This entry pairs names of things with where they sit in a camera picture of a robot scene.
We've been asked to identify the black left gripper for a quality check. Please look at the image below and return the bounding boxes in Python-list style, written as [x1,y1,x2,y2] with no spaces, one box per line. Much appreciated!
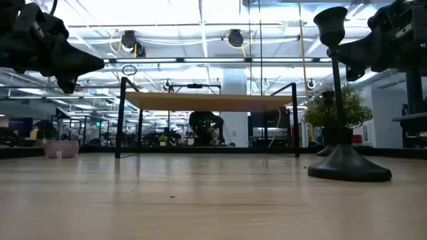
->
[0,0,105,95]

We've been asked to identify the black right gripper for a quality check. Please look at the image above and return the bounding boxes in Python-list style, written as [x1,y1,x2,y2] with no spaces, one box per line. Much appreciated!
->
[328,0,427,83]

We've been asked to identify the pink patterned candle tin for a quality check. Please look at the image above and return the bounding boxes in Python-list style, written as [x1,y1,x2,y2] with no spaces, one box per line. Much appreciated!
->
[43,139,81,159]

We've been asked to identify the tall black candlestick holder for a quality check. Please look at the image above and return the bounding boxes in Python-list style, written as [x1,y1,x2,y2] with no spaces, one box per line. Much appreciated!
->
[307,6,393,183]

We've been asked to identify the short black candlestick holder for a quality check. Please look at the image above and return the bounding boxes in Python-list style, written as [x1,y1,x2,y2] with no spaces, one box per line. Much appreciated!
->
[316,89,338,157]

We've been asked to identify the green potted plant black pot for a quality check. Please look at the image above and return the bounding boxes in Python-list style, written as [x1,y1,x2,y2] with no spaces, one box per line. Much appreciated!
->
[302,85,374,147]

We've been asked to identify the white building column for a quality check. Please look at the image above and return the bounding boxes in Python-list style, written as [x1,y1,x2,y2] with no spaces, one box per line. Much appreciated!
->
[221,68,250,148]

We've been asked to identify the person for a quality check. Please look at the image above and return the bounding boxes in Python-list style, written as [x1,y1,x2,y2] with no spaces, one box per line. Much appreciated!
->
[188,111,226,147]

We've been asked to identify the long ceiling light bar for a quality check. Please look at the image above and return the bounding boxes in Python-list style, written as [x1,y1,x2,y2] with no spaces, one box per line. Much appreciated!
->
[102,57,333,64]

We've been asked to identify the hanging yellow cable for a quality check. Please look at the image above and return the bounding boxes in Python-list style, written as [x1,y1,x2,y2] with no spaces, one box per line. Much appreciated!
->
[298,0,316,141]

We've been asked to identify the black hanging cable ring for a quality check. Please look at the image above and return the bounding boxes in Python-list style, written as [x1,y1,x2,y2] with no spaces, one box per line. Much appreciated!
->
[121,64,138,77]

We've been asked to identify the black ceiling cable reel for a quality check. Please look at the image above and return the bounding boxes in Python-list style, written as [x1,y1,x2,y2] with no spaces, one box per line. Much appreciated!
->
[227,29,245,48]
[120,29,147,58]

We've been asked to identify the wood top shelf black frame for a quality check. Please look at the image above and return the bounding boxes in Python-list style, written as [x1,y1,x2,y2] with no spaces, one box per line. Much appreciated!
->
[114,76,300,159]

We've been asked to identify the black table edge rail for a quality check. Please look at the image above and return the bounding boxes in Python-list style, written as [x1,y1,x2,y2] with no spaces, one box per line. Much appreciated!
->
[0,145,427,160]

